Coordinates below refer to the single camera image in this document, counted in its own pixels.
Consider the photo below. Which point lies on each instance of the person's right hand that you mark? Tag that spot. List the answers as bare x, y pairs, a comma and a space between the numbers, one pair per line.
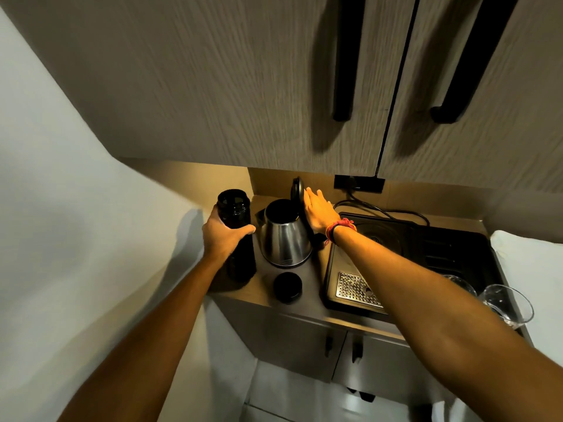
320, 215

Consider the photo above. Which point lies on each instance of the person's left hand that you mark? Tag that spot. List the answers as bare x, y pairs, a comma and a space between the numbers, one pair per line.
220, 241

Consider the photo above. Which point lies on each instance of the person's left thumb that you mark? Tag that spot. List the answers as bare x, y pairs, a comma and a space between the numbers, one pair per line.
242, 232

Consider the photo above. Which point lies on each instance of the person's right fingers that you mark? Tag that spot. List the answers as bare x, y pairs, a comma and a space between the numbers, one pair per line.
314, 198

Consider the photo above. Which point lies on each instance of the black bottle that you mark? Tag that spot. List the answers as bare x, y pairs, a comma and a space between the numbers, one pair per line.
239, 259

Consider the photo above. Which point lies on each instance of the steel electric kettle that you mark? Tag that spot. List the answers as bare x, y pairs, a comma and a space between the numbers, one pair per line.
283, 241

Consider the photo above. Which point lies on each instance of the person's right forearm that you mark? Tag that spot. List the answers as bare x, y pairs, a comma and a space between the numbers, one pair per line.
440, 329

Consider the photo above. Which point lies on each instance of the person's left forearm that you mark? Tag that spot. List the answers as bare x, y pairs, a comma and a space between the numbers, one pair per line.
149, 342

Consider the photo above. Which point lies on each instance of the red thread wristband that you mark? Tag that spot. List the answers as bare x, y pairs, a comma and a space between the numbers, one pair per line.
341, 224

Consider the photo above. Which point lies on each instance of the black bottle cap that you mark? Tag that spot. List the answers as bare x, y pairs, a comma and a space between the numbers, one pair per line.
287, 287

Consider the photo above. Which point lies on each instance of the perforated metal drip grate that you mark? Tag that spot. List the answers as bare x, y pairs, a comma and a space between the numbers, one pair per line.
352, 289

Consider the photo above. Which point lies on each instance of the grey lower cabinet door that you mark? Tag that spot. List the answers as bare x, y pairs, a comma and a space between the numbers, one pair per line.
286, 338
387, 369

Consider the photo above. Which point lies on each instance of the black tray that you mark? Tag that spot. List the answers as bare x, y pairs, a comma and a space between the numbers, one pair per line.
440, 250

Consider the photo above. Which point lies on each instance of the wide wooden upper cabinet door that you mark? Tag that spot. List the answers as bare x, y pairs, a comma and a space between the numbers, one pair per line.
198, 74

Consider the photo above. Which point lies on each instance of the clear drinking glass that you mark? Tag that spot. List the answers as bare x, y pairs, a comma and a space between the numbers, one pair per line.
462, 283
506, 305

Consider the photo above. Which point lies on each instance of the narrow wooden upper cabinet door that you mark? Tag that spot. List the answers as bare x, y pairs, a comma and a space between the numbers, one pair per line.
506, 140

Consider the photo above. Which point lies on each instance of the black wall socket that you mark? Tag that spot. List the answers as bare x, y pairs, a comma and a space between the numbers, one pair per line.
359, 184

